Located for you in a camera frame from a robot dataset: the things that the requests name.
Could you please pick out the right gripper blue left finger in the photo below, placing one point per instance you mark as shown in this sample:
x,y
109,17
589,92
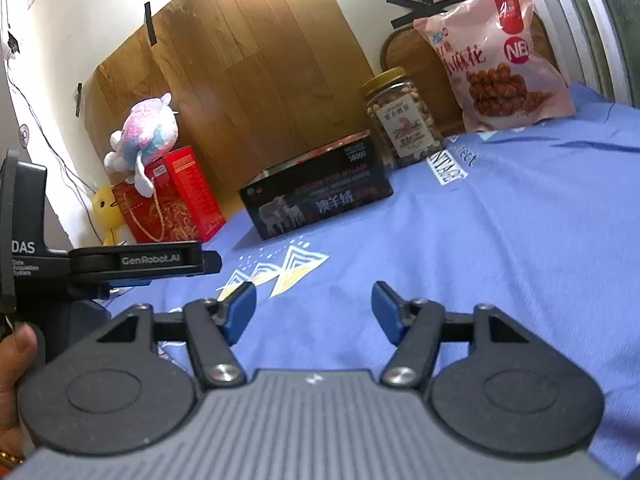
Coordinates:
x,y
212,328

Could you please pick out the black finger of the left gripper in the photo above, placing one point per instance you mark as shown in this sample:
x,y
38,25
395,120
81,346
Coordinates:
x,y
211,261

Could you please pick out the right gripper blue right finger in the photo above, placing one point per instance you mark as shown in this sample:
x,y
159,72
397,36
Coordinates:
x,y
414,328

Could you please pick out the person's left hand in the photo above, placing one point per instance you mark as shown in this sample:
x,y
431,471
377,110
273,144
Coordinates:
x,y
17,353

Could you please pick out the red gift bag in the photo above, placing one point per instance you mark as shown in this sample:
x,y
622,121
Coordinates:
x,y
182,207

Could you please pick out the yellow duck plush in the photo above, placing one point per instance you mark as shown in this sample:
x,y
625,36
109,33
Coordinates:
x,y
107,213

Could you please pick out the pink blue plush toy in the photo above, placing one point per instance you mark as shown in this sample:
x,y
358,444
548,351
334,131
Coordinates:
x,y
149,132

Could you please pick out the black gift box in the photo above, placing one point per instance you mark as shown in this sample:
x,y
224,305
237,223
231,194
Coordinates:
x,y
334,178

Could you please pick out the blue tablecloth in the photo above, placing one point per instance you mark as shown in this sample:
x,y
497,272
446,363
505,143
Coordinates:
x,y
542,222

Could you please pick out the clear nut jar gold lid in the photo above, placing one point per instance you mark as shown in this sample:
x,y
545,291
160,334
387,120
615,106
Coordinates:
x,y
399,113

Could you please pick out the wooden board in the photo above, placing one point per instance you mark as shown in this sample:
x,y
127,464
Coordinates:
x,y
254,82

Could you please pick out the round wicker tray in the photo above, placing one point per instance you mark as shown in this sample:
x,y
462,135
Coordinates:
x,y
407,49

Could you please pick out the pink twisted snack bag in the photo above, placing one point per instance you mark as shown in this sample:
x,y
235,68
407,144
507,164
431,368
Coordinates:
x,y
499,80

